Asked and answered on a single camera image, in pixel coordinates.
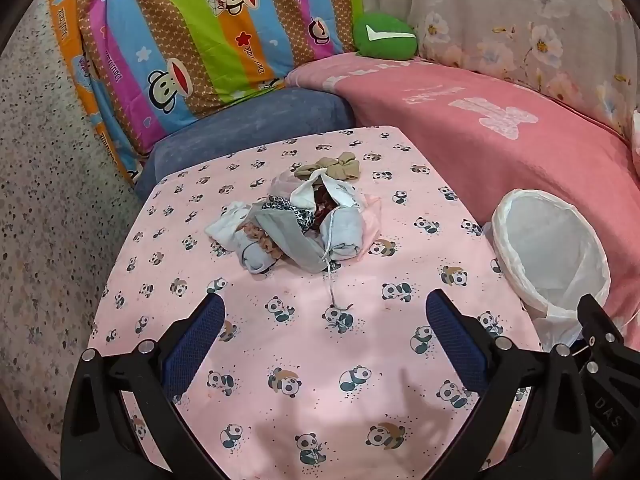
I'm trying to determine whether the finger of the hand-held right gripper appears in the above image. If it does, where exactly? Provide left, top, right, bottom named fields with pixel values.
left=576, top=293, right=627, bottom=362

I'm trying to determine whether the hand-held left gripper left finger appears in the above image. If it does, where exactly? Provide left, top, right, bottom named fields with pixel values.
left=60, top=292, right=227, bottom=480

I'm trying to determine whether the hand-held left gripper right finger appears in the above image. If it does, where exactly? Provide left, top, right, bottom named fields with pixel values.
left=426, top=289, right=595, bottom=480

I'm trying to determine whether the light grey sock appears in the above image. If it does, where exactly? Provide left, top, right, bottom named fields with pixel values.
left=239, top=240, right=281, bottom=275

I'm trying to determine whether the pink panda print tablecloth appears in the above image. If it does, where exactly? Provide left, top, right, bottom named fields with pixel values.
left=82, top=126, right=546, bottom=480

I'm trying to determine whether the brown scrunchie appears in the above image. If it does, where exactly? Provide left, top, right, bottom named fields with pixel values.
left=242, top=222, right=286, bottom=256

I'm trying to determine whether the grey cloth strip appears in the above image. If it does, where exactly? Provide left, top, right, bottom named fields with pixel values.
left=250, top=207, right=328, bottom=273

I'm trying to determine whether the leopard print scrunchie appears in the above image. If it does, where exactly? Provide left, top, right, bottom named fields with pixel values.
left=262, top=195, right=316, bottom=233

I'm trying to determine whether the pink and white wrapper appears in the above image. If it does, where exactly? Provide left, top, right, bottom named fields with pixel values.
left=270, top=169, right=308, bottom=198

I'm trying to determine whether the dark red scrunchie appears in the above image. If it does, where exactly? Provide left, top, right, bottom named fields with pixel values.
left=312, top=185, right=346, bottom=221

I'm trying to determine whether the pink blanket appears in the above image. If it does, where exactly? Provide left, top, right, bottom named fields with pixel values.
left=285, top=57, right=640, bottom=331

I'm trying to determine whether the beige knotted stocking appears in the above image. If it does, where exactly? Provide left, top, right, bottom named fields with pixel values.
left=294, top=150, right=362, bottom=182

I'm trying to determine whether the blue sofa cushion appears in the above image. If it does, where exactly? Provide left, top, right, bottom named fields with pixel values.
left=134, top=86, right=357, bottom=201

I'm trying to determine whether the striped monkey print quilt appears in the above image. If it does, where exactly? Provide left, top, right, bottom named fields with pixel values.
left=47, top=0, right=366, bottom=186

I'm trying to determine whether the green cushion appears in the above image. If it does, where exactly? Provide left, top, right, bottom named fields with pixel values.
left=352, top=11, right=418, bottom=61

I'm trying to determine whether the grey floral blanket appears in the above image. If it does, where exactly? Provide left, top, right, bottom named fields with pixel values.
left=360, top=0, right=640, bottom=138

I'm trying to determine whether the pale blue drawstring cloth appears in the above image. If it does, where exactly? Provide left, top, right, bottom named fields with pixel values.
left=317, top=205, right=365, bottom=311

